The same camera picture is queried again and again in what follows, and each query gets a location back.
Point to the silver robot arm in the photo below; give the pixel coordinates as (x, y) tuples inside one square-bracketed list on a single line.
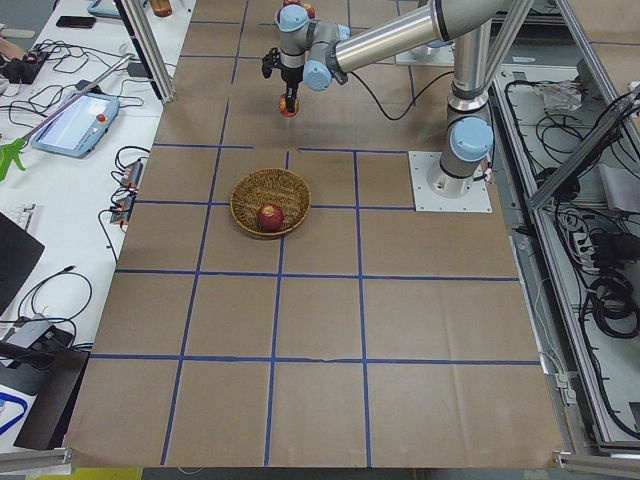
[(316, 52)]

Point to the black laptop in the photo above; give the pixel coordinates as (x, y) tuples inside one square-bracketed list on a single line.
[(20, 253)]

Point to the red yellow apple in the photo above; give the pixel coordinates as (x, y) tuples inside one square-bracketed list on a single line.
[(288, 107)]

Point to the dark red apple in basket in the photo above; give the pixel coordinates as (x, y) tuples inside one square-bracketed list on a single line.
[(270, 218)]

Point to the black smartphone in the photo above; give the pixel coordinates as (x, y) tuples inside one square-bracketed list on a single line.
[(76, 22)]

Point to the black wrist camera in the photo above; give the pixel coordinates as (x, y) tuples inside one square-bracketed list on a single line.
[(270, 62)]

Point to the aluminium frame post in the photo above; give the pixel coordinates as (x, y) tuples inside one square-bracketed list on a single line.
[(140, 33)]

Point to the woven wicker basket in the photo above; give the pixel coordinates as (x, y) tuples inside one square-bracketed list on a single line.
[(278, 186)]

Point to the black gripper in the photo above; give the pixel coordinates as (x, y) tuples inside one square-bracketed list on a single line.
[(290, 76)]

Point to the blue teach pendant tablet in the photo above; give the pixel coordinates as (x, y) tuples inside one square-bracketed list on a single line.
[(80, 127)]

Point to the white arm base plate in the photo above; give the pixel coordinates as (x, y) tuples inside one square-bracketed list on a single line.
[(436, 192)]

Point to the red apple on plate top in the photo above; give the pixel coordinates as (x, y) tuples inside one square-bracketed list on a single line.
[(310, 10)]

